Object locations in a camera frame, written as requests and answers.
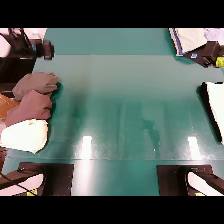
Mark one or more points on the white garment with blue stripe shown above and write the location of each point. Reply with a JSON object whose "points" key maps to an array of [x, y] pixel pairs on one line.
{"points": [[190, 38]]}

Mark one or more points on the orange garment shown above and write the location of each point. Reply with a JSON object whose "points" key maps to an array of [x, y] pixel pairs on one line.
{"points": [[6, 105]]}

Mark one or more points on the brown garment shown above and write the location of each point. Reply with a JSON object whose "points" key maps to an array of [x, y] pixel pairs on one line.
{"points": [[36, 83]]}

